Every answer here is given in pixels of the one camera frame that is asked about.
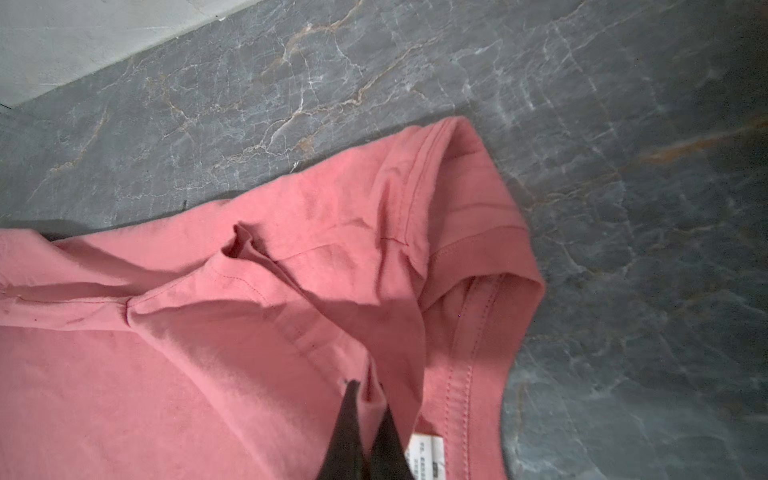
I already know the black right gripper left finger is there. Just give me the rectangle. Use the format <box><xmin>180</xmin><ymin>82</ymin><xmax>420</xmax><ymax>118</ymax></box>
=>
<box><xmin>316</xmin><ymin>380</ymin><xmax>368</xmax><ymax>480</ymax></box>

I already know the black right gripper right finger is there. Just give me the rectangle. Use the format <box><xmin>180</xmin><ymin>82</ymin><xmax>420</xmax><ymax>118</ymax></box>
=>
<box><xmin>368</xmin><ymin>408</ymin><xmax>414</xmax><ymax>480</ymax></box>

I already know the pink t shirt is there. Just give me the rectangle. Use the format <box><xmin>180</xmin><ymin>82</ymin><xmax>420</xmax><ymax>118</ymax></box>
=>
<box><xmin>1</xmin><ymin>117</ymin><xmax>545</xmax><ymax>479</ymax></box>

